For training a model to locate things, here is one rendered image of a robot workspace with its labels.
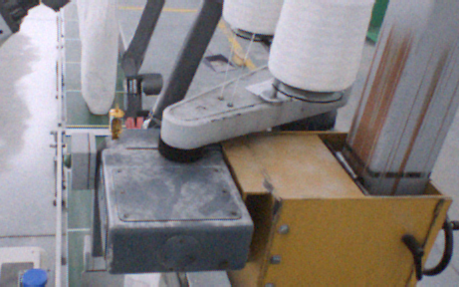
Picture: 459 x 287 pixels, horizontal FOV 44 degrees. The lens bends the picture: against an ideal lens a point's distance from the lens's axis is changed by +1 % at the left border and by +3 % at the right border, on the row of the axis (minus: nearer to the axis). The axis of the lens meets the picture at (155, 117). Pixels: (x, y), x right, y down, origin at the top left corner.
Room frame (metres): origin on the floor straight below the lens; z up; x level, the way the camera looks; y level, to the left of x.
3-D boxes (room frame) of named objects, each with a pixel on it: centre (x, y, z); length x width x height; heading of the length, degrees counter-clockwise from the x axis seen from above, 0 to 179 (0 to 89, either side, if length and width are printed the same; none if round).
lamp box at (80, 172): (0.90, 0.13, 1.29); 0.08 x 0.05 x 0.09; 12
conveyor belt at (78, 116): (3.64, 0.50, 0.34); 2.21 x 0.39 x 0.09; 12
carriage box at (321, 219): (0.92, -0.36, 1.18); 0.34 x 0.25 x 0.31; 102
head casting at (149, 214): (0.82, -0.03, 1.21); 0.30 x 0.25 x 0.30; 12
